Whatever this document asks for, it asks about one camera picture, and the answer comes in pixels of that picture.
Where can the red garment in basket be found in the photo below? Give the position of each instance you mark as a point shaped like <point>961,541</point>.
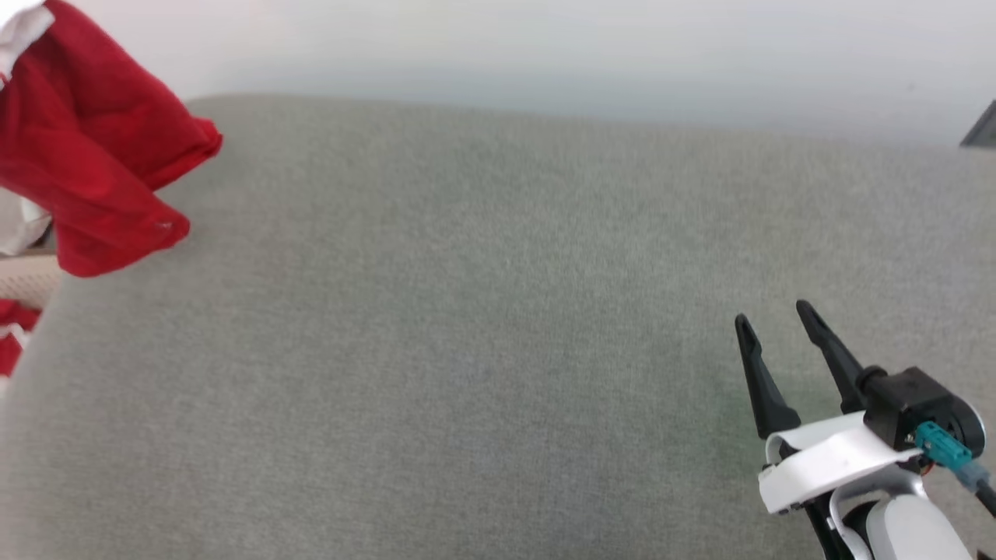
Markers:
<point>14,330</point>

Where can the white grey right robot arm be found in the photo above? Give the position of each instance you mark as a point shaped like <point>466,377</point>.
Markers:
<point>910,533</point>

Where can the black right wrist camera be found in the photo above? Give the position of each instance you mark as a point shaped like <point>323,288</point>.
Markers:
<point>906,400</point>

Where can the beige laundry basket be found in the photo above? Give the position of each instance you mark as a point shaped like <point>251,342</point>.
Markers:
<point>27,276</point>

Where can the dark grey slanted object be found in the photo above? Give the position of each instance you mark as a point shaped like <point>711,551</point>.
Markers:
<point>982,128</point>

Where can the red white-trimmed garment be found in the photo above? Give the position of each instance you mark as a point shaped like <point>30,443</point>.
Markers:
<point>93,148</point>

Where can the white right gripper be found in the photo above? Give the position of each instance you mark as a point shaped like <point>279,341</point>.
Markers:
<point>825,463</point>

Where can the grey fabric sofa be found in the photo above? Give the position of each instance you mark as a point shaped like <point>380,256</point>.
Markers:
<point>482,342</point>

